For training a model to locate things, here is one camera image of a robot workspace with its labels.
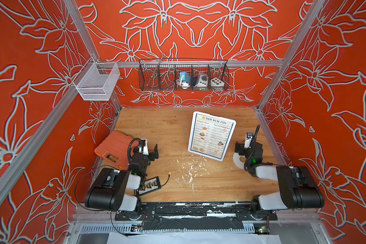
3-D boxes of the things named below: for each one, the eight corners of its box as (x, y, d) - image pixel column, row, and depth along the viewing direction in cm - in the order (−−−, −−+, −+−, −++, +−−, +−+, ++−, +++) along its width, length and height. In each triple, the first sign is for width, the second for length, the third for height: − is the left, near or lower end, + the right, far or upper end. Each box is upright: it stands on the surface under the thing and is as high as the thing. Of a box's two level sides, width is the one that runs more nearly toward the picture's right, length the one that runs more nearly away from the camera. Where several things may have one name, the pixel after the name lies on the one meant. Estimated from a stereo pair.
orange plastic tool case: (97, 156, 96) (92, 151, 91) (117, 134, 106) (114, 129, 102) (125, 171, 89) (121, 167, 84) (143, 146, 100) (141, 141, 95)
